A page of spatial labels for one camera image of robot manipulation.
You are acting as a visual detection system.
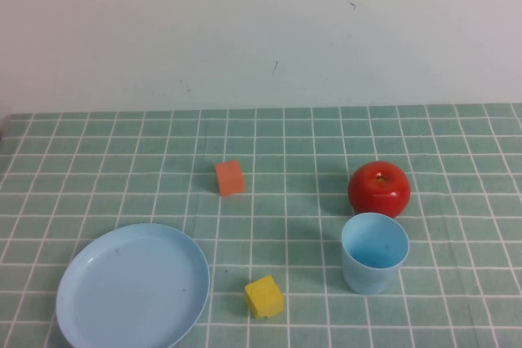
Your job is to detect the light blue plastic cup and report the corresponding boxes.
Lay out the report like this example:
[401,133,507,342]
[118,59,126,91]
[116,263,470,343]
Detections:
[341,212,410,296]

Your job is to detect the orange foam cube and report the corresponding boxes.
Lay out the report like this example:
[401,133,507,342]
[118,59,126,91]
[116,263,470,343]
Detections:
[215,159,246,197]

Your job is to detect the light blue plastic plate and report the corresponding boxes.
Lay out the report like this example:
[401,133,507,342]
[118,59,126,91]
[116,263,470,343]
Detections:
[55,222,211,348]

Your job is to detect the yellow foam cube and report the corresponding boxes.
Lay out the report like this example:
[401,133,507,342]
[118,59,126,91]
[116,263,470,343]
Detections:
[244,274,285,319]

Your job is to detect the green white grid tablecloth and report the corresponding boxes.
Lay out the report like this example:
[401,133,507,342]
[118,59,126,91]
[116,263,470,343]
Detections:
[0,104,522,348]

